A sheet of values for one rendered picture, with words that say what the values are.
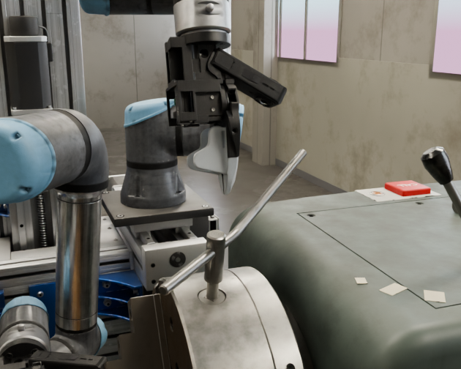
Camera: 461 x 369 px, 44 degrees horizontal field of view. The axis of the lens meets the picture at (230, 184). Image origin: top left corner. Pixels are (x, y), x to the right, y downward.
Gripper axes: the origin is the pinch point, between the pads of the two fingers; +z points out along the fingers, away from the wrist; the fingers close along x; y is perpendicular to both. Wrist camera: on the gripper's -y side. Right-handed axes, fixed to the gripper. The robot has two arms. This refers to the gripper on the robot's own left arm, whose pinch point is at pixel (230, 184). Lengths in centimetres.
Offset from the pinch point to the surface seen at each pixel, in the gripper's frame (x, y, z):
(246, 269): 2.6, -0.5, 11.4
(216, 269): 11.1, 6.2, 9.3
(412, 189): -12.9, -38.4, 4.1
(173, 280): 16.4, 12.4, 8.9
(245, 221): 7.8, 1.0, 4.5
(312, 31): -438, -241, -133
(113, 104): -863, -91, -125
